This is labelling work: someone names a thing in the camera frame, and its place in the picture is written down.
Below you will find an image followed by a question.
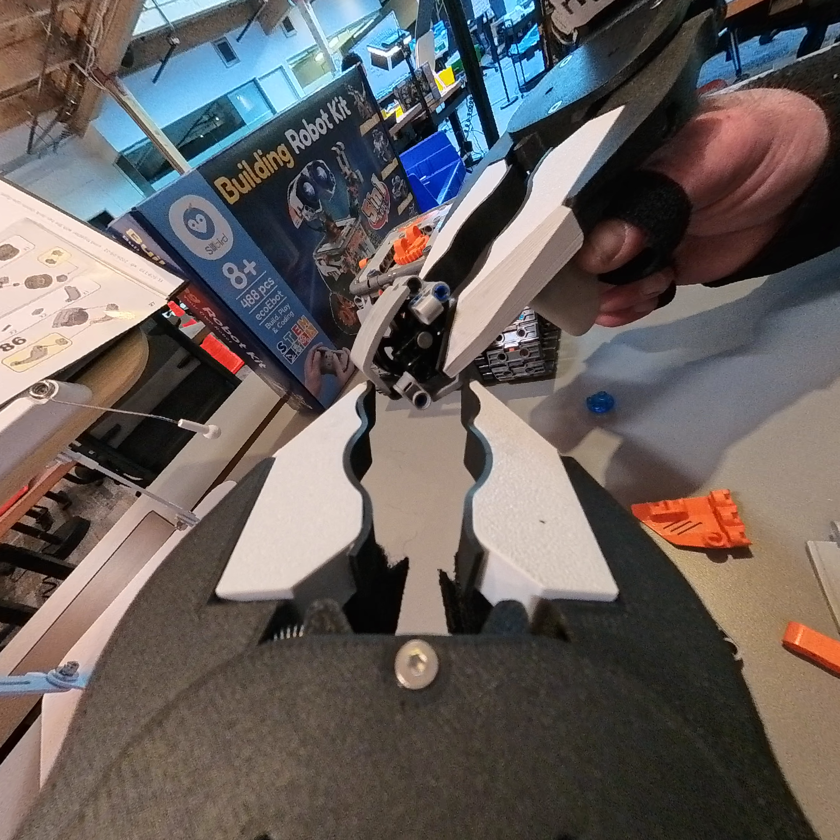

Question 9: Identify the blue robot kit box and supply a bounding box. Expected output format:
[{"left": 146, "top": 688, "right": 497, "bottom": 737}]
[{"left": 130, "top": 64, "right": 422, "bottom": 413}]

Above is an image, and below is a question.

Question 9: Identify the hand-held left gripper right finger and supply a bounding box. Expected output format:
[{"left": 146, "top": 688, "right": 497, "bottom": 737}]
[{"left": 465, "top": 385, "right": 622, "bottom": 602}]

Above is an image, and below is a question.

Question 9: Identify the red plastic object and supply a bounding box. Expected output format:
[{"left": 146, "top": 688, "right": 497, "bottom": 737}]
[{"left": 196, "top": 333, "right": 245, "bottom": 376}]

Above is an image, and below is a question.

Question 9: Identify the white stand base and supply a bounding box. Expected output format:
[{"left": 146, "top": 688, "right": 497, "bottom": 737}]
[{"left": 0, "top": 381, "right": 275, "bottom": 828}]

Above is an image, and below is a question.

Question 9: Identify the grey building block arm assembly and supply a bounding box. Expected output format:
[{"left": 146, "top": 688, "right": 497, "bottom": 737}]
[{"left": 350, "top": 274, "right": 462, "bottom": 406}]

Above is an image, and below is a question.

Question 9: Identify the grey panel piece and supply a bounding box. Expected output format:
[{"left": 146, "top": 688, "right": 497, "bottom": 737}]
[{"left": 806, "top": 520, "right": 840, "bottom": 632}]

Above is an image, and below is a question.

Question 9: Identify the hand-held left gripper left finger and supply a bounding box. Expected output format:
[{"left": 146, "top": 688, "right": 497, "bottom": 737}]
[{"left": 215, "top": 386, "right": 379, "bottom": 601}]

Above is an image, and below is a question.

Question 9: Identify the thin wire arm white tip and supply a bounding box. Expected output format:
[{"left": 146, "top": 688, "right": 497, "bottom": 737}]
[{"left": 29, "top": 384, "right": 223, "bottom": 439}]

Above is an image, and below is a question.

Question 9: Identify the blue storage bin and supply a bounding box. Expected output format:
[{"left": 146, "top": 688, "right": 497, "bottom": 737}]
[{"left": 399, "top": 138, "right": 468, "bottom": 215}]

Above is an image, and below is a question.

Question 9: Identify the orange toothed building piece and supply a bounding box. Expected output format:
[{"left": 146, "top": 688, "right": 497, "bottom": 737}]
[{"left": 631, "top": 489, "right": 753, "bottom": 550}]

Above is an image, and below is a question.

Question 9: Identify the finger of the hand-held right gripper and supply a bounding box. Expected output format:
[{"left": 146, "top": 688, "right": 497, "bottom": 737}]
[
  {"left": 448, "top": 106, "right": 626, "bottom": 379},
  {"left": 419, "top": 159, "right": 530, "bottom": 291}
]

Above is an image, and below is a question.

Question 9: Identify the person's right hand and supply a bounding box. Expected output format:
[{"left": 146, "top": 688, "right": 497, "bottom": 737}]
[{"left": 581, "top": 87, "right": 831, "bottom": 329}]

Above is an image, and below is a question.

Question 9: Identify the tracked toy robot base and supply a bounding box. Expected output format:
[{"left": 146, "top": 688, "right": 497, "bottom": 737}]
[{"left": 351, "top": 203, "right": 563, "bottom": 386}]

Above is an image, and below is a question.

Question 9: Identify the orange beam piece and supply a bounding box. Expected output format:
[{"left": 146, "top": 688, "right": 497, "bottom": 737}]
[{"left": 782, "top": 620, "right": 840, "bottom": 678}]

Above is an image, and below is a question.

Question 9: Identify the instruction booklet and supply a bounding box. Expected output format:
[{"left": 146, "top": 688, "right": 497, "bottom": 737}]
[{"left": 0, "top": 176, "right": 189, "bottom": 406}]

